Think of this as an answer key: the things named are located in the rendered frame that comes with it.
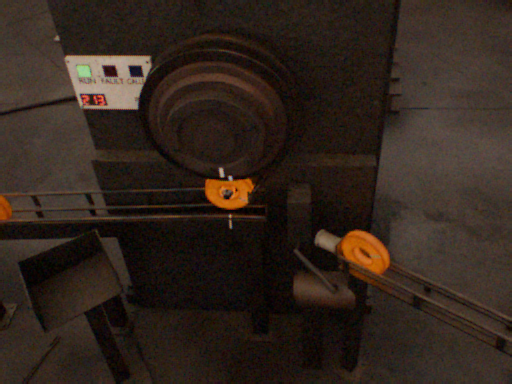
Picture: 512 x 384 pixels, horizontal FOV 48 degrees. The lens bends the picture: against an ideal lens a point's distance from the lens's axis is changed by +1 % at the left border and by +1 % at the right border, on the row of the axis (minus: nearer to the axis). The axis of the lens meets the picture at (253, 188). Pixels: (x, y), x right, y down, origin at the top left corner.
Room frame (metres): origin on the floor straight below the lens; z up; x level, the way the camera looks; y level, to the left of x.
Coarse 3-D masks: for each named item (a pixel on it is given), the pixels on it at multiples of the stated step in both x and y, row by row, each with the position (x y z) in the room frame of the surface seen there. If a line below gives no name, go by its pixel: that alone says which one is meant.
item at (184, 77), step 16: (192, 64) 1.33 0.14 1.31; (208, 64) 1.31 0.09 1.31; (224, 64) 1.31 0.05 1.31; (176, 80) 1.32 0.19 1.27; (192, 80) 1.30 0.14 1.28; (208, 80) 1.29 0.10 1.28; (224, 80) 1.29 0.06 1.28; (240, 80) 1.29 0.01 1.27; (256, 80) 1.29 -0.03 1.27; (160, 96) 1.33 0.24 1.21; (176, 96) 1.30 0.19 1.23; (240, 96) 1.27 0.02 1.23; (256, 96) 1.27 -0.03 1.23; (272, 96) 1.28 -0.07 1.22; (160, 112) 1.31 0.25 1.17; (272, 112) 1.27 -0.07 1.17; (160, 128) 1.31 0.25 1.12; (272, 128) 1.26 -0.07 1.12; (160, 144) 1.33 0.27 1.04; (272, 144) 1.27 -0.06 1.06; (176, 160) 1.33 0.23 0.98
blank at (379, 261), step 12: (348, 240) 1.15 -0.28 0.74; (360, 240) 1.13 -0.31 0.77; (372, 240) 1.12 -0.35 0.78; (348, 252) 1.15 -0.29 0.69; (360, 252) 1.15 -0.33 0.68; (372, 252) 1.10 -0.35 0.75; (384, 252) 1.09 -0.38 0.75; (360, 264) 1.12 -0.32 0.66; (372, 264) 1.09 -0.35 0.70; (384, 264) 1.07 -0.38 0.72
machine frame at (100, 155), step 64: (64, 0) 1.54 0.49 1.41; (128, 0) 1.51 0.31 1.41; (256, 0) 1.46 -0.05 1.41; (320, 0) 1.43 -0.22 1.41; (384, 0) 1.41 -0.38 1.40; (320, 64) 1.43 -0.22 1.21; (384, 64) 1.41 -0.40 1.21; (128, 128) 1.52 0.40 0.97; (320, 128) 1.43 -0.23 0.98; (192, 192) 1.44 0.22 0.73; (320, 192) 1.38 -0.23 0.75; (128, 256) 1.49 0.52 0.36; (192, 256) 1.45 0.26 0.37; (320, 256) 1.38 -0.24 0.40
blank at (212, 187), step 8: (208, 184) 1.35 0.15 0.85; (216, 184) 1.35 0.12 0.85; (224, 184) 1.34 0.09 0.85; (232, 184) 1.34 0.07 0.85; (240, 184) 1.34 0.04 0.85; (248, 184) 1.33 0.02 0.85; (208, 192) 1.35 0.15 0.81; (216, 192) 1.35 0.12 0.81; (240, 192) 1.34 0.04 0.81; (216, 200) 1.35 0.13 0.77; (224, 200) 1.34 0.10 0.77; (232, 200) 1.34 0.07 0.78; (240, 200) 1.34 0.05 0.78; (232, 208) 1.34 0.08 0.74
